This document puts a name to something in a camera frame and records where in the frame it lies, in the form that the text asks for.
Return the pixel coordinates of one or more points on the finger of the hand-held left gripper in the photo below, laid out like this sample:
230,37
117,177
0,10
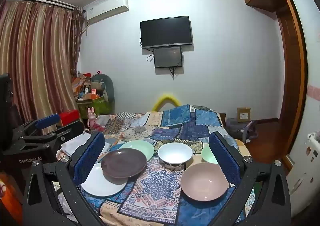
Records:
47,120
71,129

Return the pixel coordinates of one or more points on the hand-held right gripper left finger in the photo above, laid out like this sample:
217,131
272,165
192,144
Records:
88,158

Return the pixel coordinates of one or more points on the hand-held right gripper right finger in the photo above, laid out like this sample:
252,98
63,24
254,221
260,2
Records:
223,158

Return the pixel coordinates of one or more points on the green bowl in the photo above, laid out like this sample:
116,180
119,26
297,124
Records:
207,154

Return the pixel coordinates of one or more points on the white plate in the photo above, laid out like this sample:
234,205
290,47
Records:
100,186

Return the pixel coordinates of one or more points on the pink bowl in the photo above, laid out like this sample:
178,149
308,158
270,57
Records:
202,183

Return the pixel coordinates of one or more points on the brown plate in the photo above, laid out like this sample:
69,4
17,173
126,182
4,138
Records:
123,163

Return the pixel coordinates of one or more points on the white bowl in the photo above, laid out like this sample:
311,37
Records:
175,153

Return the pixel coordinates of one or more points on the green plate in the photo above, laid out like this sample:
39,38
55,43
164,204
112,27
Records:
140,148

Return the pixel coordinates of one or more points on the red box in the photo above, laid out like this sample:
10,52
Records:
69,117

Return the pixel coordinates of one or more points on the white cloth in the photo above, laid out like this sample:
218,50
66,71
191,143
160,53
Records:
75,143

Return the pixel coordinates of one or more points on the pink bunny toy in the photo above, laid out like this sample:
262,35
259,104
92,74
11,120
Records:
92,117

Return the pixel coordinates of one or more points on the grey bag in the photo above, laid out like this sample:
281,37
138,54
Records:
240,128

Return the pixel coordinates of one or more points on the green bag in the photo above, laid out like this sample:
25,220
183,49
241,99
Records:
97,106

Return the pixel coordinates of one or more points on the orange patterned cloth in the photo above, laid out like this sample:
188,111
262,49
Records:
78,84

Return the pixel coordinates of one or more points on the orange printed garment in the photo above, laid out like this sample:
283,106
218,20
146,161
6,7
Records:
10,201

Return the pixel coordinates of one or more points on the cardboard box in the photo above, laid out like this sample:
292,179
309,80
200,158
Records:
243,114

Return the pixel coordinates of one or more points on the striped brown curtain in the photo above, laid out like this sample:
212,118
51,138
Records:
37,53

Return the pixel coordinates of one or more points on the patchwork blanket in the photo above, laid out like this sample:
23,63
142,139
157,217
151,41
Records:
155,191

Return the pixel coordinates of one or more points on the white stickered appliance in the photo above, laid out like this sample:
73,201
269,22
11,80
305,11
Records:
305,171

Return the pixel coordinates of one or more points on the yellow fuzzy hoop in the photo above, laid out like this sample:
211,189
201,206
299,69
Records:
166,96

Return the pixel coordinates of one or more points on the white air conditioner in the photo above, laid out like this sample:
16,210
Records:
107,10

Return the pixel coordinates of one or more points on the wooden door frame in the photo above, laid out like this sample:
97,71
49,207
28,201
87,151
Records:
292,65

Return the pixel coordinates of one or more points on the small black wall monitor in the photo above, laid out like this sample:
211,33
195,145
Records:
167,57

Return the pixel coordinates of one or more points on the black wall television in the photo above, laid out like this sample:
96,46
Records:
166,32

